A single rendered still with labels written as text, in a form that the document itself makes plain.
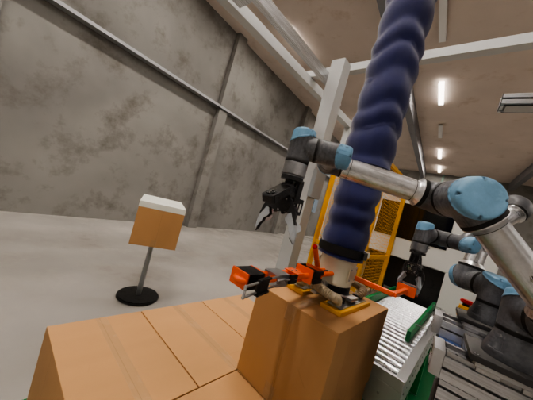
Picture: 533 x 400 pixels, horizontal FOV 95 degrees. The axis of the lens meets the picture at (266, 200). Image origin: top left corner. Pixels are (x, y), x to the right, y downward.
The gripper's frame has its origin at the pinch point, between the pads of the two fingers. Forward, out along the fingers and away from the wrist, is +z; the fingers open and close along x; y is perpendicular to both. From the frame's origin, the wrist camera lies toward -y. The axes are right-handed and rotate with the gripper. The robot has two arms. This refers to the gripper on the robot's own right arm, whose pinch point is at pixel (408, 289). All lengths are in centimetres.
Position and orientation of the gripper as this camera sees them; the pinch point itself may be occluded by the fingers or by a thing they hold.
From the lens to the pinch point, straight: 151.2
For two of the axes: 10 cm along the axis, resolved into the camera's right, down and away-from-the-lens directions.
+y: -6.5, -1.9, -7.4
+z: -2.8, 9.6, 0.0
